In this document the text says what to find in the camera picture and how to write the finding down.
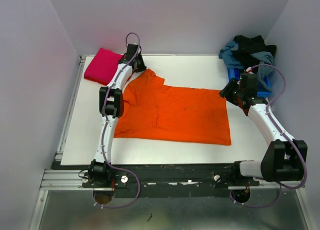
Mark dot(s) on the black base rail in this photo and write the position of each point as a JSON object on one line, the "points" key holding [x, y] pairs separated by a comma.
{"points": [[201, 171]]}

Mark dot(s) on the folded pink t-shirt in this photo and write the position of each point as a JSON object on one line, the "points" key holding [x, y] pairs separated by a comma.
{"points": [[104, 64]]}

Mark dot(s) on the black crumpled t-shirt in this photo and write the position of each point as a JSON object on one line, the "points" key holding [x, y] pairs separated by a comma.
{"points": [[252, 51]]}

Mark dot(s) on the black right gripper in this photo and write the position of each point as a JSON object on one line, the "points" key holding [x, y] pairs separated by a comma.
{"points": [[232, 83]]}

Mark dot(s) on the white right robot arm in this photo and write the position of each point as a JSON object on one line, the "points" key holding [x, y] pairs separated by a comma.
{"points": [[285, 157]]}

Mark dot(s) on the orange t-shirt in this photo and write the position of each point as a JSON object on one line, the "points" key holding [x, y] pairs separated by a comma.
{"points": [[153, 110]]}

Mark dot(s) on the folded red t-shirt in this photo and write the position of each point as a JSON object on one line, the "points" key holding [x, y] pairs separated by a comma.
{"points": [[98, 79]]}

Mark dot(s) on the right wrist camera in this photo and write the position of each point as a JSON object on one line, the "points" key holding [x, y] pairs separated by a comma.
{"points": [[249, 70]]}

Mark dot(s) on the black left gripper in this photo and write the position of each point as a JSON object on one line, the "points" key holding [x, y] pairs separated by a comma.
{"points": [[142, 67]]}

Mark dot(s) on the aluminium frame rail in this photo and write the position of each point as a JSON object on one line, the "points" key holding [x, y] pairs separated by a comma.
{"points": [[78, 180]]}

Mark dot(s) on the grey-blue crumpled t-shirt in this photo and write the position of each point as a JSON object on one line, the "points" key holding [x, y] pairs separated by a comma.
{"points": [[260, 70]]}

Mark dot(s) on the blue plastic bin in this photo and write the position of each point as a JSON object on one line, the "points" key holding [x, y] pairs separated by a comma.
{"points": [[251, 84]]}

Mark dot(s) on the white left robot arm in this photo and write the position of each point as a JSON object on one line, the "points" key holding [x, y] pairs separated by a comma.
{"points": [[111, 108]]}

